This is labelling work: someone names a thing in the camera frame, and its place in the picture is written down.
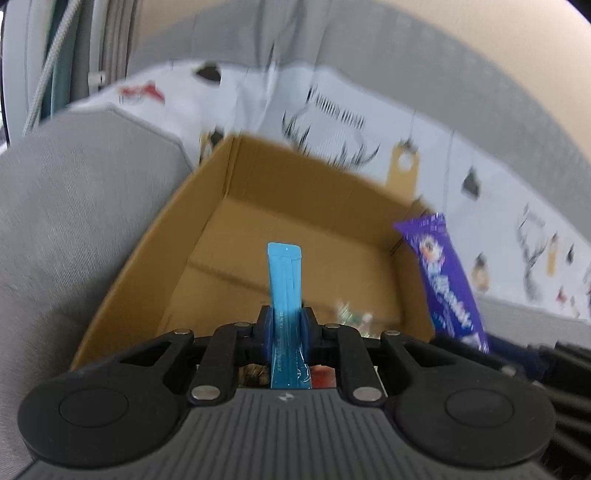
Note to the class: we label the plain red snack packet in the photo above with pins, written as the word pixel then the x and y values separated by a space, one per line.
pixel 323 377

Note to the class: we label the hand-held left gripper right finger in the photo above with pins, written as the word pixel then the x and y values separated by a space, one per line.
pixel 308 332

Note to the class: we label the grey curtain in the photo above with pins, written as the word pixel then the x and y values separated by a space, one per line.
pixel 111 41

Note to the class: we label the large purple chocolate bar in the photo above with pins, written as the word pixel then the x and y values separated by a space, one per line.
pixel 443 277

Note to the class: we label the printed grey bed sheet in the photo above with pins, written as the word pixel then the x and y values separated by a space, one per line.
pixel 69 207

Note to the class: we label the dark brown snack packet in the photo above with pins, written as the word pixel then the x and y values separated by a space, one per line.
pixel 254 374

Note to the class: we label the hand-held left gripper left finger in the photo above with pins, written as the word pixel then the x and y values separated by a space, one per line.
pixel 266 334

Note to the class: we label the blue stick packet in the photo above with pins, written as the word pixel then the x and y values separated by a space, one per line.
pixel 284 286

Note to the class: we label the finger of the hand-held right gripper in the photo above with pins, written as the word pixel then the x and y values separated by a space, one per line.
pixel 517 357

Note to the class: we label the clear wrapped candy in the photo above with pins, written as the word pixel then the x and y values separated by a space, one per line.
pixel 353 318

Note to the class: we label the cardboard box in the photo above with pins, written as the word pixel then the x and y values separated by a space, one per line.
pixel 300 221

